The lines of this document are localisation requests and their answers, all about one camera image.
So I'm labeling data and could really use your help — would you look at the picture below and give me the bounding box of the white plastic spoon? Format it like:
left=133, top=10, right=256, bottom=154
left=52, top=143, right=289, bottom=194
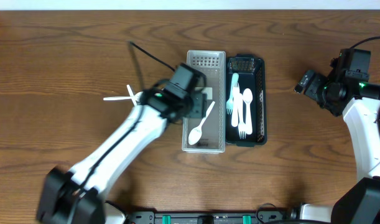
left=188, top=101, right=215, bottom=145

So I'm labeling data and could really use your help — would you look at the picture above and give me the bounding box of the clear plastic basket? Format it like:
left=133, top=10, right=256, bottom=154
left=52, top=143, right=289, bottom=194
left=182, top=50, right=226, bottom=154

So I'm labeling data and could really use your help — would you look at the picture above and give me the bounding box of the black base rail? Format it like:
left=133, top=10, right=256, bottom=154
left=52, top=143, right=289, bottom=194
left=124, top=205, right=300, bottom=224

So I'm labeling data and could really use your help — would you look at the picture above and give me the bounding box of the white spoon horizontal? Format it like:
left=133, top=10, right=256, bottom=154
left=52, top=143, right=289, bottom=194
left=103, top=91, right=142, bottom=101

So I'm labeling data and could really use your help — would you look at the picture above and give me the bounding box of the white spoon group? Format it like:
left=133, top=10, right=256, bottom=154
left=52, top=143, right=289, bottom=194
left=243, top=88, right=253, bottom=135

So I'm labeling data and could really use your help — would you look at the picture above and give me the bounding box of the white spoon pointing down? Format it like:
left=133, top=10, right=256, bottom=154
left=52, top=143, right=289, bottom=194
left=126, top=85, right=137, bottom=106

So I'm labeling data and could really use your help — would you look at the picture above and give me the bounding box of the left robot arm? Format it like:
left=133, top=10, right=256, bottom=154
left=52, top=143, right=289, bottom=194
left=35, top=63, right=206, bottom=224

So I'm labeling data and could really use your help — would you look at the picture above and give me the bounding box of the pale blue fork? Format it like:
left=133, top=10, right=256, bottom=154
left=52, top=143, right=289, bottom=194
left=226, top=73, right=239, bottom=114

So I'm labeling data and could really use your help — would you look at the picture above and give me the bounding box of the white label in basket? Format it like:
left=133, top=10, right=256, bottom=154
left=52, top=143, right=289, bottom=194
left=202, top=87, right=213, bottom=100

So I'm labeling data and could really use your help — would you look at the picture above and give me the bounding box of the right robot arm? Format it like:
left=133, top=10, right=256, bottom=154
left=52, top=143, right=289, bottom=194
left=293, top=47, right=380, bottom=223

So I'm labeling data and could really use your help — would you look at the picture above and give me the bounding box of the white fork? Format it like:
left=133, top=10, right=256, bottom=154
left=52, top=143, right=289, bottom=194
left=237, top=93, right=246, bottom=139
left=231, top=83, right=241, bottom=127

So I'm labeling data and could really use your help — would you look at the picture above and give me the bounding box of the black plastic basket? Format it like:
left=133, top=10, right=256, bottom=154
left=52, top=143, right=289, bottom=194
left=225, top=54, right=267, bottom=147

